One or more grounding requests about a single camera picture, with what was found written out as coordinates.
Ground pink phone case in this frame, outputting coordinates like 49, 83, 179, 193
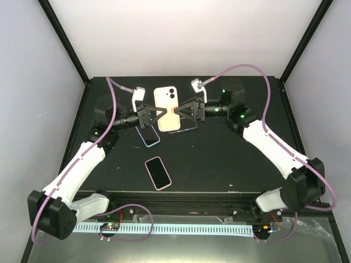
154, 86, 180, 132

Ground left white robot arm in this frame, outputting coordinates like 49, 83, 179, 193
27, 94, 167, 244

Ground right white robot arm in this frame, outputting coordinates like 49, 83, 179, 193
174, 79, 326, 221

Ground phone in blue case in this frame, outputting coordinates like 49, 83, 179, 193
136, 126, 160, 148

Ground phone in clear grey case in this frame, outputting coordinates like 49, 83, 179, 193
168, 118, 197, 134

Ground phone in pink case front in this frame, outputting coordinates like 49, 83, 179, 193
145, 156, 172, 191

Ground left controller board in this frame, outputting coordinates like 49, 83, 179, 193
100, 222, 120, 232

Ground controller board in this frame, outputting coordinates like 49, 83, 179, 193
100, 222, 120, 232
252, 225, 276, 235

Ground right controller board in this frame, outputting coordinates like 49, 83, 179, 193
252, 225, 276, 235

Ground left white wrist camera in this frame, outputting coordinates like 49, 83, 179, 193
131, 87, 145, 112

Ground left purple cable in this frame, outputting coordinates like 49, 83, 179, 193
30, 76, 154, 245

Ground purple cable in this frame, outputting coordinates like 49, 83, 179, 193
202, 64, 338, 244
30, 76, 154, 245

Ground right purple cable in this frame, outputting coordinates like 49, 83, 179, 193
202, 64, 338, 244

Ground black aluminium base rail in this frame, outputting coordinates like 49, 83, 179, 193
72, 190, 256, 222

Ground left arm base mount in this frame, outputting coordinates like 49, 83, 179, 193
86, 205, 135, 220

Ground light blue slotted cable duct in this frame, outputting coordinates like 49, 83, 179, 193
73, 222, 253, 237

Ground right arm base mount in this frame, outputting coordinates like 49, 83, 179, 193
231, 202, 280, 223

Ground left black frame post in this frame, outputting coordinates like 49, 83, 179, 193
38, 0, 89, 84

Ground black frame post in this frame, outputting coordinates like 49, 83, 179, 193
280, 0, 334, 83
38, 0, 89, 84

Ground right black frame post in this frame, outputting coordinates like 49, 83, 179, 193
280, 0, 334, 83

